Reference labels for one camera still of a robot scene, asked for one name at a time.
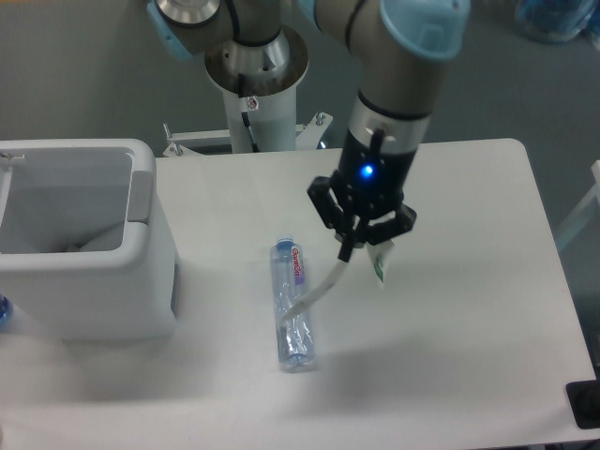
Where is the black cable on pedestal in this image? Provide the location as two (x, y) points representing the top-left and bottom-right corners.
(236, 73), (262, 154)

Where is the white trash can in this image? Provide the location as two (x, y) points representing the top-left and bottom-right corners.
(1, 139), (180, 340)

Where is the white frame at right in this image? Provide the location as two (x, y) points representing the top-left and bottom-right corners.
(555, 160), (599, 251)

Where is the white pedestal base frame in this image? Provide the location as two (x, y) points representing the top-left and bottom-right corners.
(161, 112), (334, 158)

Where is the blue plastic bag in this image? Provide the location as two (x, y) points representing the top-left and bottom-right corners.
(514, 1), (599, 44)

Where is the clear plastic bag green label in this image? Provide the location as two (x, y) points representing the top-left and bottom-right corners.
(278, 240), (395, 323)

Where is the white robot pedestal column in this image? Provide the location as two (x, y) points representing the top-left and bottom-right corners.
(204, 25), (308, 149)

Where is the crushed clear plastic bottle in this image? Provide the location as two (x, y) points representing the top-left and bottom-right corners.
(268, 232), (315, 374)

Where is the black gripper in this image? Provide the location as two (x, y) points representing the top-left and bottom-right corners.
(307, 130), (417, 263)

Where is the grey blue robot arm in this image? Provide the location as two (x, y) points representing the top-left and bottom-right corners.
(147, 1), (471, 262)

